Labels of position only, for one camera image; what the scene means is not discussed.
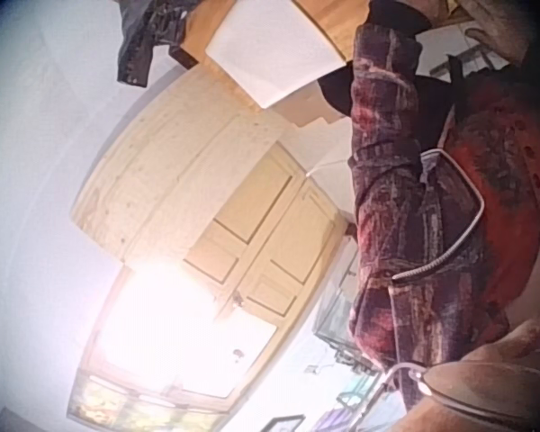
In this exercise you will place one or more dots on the bright window with wooden frame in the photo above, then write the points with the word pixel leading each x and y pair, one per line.
pixel 171 333

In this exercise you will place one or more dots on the white paper sheet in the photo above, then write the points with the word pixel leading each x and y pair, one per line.
pixel 274 49

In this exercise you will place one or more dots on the person's left hand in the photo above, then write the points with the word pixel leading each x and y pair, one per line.
pixel 398 13

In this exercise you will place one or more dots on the pale wooden double door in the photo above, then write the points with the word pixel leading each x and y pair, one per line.
pixel 198 180

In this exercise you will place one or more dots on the dark hanging jacket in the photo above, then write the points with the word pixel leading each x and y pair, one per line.
pixel 139 40

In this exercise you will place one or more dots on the glass display cabinet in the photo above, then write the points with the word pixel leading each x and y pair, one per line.
pixel 337 315

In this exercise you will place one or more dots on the black picture frame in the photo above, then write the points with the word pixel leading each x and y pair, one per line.
pixel 282 422

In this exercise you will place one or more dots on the white wall socket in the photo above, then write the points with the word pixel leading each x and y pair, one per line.
pixel 312 369

